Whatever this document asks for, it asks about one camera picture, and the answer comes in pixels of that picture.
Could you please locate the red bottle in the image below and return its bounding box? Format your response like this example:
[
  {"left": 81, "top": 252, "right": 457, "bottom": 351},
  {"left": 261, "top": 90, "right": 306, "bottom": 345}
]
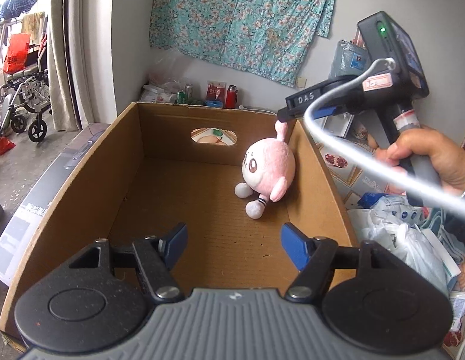
[{"left": 225, "top": 85, "right": 239, "bottom": 109}]

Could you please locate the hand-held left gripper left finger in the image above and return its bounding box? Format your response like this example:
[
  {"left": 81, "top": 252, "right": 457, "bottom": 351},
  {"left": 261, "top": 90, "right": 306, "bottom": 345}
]
[{"left": 69, "top": 222, "right": 189, "bottom": 302}]

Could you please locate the red plastic bag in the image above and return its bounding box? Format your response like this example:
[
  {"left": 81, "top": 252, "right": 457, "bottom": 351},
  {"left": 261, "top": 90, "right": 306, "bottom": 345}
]
[{"left": 0, "top": 135, "right": 16, "bottom": 156}]

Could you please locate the wheelchair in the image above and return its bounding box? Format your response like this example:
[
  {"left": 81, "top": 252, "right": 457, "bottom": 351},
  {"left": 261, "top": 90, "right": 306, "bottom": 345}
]
[{"left": 0, "top": 34, "right": 53, "bottom": 143}]

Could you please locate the white plastic bag blue print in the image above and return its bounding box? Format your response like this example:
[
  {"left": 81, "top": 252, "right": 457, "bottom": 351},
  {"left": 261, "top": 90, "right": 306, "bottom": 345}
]
[{"left": 347, "top": 191, "right": 452, "bottom": 297}]

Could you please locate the blue checked hanging garment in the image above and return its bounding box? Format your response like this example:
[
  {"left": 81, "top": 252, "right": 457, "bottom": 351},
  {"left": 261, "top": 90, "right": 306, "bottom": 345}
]
[{"left": 0, "top": 0, "right": 37, "bottom": 21}]

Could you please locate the beige hanging towel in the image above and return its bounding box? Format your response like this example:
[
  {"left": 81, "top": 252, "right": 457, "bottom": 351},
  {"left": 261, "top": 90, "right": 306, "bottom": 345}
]
[{"left": 22, "top": 12, "right": 46, "bottom": 42}]

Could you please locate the red shopping bag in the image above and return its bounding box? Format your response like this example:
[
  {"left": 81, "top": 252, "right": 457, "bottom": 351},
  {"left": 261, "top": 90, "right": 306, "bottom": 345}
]
[{"left": 3, "top": 33, "right": 31, "bottom": 74}]

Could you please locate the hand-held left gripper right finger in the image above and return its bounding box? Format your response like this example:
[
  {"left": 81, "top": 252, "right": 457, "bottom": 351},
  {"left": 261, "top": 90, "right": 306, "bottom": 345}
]
[{"left": 280, "top": 222, "right": 400, "bottom": 304}]

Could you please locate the red packet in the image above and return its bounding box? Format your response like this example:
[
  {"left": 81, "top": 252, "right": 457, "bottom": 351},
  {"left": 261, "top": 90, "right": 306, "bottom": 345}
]
[{"left": 206, "top": 80, "right": 226, "bottom": 102}]

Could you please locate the person's right hand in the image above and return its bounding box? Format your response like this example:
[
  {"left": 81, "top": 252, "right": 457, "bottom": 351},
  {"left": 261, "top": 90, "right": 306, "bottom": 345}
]
[{"left": 375, "top": 125, "right": 465, "bottom": 197}]

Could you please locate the fruit print tablecloth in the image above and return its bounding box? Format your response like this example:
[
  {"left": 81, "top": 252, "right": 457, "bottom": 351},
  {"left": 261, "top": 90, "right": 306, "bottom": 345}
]
[{"left": 315, "top": 112, "right": 465, "bottom": 349}]

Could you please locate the beige curtain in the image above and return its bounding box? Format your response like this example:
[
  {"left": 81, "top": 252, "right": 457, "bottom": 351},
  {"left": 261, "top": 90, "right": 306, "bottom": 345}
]
[{"left": 49, "top": 0, "right": 117, "bottom": 132}]

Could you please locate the clear plastic bag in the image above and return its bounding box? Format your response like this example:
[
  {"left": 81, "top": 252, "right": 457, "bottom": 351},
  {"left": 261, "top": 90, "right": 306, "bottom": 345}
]
[{"left": 143, "top": 73, "right": 181, "bottom": 104}]

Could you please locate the teal floral wall cloth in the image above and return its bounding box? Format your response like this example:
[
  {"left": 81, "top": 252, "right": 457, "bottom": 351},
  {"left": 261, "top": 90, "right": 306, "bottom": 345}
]
[{"left": 149, "top": 0, "right": 339, "bottom": 87}]

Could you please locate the white cable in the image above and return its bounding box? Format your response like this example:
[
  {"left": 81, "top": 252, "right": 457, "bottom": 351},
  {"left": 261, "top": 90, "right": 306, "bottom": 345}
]
[{"left": 304, "top": 57, "right": 465, "bottom": 220}]

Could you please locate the pink plush toy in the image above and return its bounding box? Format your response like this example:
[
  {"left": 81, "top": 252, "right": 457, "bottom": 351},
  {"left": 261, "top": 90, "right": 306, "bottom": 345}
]
[{"left": 233, "top": 120, "right": 296, "bottom": 221}]

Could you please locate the brown cardboard box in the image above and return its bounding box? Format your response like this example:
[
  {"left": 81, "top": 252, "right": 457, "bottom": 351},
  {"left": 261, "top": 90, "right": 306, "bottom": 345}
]
[{"left": 0, "top": 101, "right": 362, "bottom": 351}]

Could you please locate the white power cord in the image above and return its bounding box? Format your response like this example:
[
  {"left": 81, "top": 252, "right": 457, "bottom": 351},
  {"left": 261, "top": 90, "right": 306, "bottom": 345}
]
[{"left": 238, "top": 106, "right": 278, "bottom": 115}]

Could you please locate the grey plastic package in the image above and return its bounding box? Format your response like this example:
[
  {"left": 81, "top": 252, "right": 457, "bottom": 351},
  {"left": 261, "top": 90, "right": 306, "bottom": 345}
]
[{"left": 328, "top": 39, "right": 366, "bottom": 81}]

